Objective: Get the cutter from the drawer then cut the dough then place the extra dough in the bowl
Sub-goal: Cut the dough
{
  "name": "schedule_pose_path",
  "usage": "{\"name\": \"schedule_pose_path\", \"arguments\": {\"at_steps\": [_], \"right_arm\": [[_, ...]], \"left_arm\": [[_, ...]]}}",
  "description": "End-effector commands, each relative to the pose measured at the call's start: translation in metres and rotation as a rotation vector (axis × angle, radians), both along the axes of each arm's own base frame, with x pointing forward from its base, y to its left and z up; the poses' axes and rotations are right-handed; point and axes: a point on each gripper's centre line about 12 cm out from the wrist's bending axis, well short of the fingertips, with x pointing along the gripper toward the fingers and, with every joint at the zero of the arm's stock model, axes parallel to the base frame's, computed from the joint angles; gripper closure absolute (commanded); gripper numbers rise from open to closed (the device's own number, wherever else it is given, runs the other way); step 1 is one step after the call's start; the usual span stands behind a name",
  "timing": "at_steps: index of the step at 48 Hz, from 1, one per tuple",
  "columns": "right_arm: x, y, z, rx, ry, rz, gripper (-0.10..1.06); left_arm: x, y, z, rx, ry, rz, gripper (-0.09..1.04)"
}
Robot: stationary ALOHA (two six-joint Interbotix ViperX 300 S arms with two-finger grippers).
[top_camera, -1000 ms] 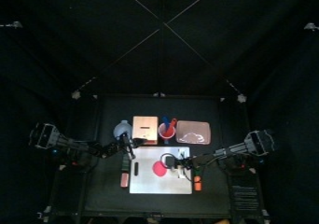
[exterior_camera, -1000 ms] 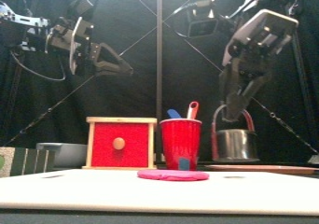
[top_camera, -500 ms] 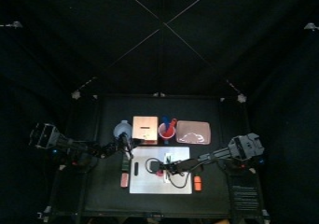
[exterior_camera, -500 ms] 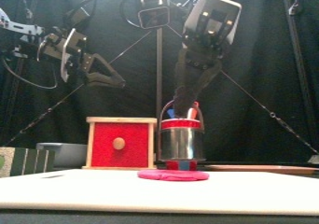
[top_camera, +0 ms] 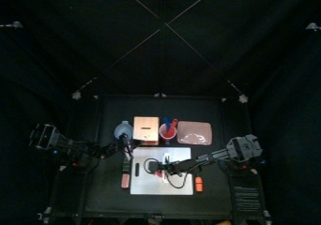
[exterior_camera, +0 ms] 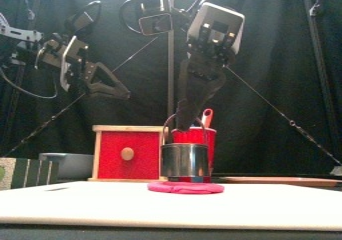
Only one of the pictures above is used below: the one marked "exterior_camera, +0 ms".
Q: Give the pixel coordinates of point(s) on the round steel dough cutter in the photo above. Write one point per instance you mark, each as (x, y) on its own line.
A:
(184, 160)

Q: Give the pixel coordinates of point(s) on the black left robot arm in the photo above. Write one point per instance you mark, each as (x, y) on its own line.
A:
(17, 34)

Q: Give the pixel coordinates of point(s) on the wooden box with red drawer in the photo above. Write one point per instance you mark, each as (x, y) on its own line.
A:
(127, 154)

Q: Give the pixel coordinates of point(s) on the flat pink dough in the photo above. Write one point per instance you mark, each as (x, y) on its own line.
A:
(186, 187)

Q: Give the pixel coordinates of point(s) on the red toy utensil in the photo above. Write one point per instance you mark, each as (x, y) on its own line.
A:
(207, 117)

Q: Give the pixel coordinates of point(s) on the red cup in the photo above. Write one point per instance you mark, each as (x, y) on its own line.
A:
(200, 135)

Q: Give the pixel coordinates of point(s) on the green striped toy block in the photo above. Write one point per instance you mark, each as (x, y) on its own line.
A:
(27, 173)

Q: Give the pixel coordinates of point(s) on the white cutting board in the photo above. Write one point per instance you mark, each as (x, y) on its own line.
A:
(168, 207)

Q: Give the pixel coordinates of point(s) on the vertical metal frame pole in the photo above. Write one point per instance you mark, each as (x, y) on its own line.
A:
(170, 84)

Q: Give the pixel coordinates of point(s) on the black side frame post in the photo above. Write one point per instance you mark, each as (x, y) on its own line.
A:
(318, 67)

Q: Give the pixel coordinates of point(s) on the grey frame bracket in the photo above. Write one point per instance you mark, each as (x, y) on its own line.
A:
(337, 171)

